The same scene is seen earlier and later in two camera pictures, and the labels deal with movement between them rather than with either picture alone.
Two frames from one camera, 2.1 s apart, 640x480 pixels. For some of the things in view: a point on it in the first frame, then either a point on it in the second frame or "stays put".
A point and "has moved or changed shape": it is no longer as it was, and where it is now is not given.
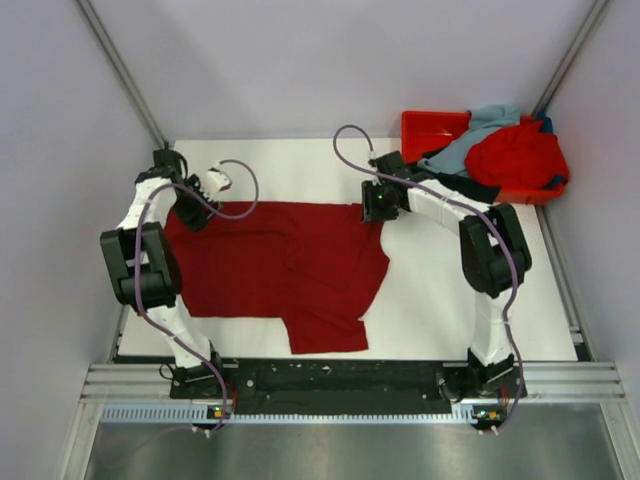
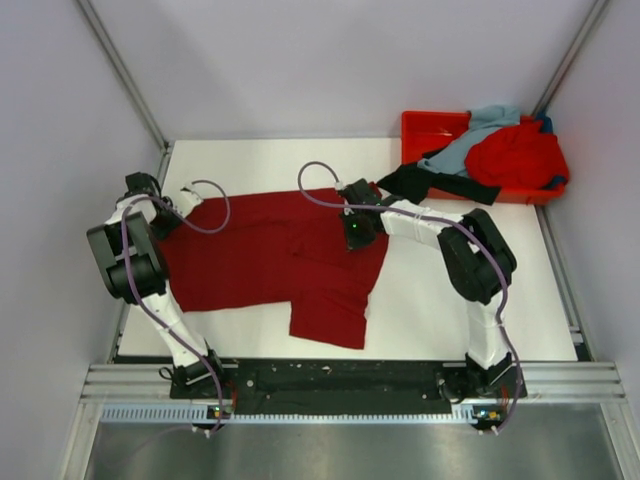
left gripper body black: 190,207 → 163,223
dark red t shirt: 316,266 has moved or changed shape
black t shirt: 461,184 stays put
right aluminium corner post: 566,57 stays put
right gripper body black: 378,203 → 357,235
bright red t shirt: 517,156 stays put
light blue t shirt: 452,160 stays put
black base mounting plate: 346,385 stays put
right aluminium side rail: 582,347 stays put
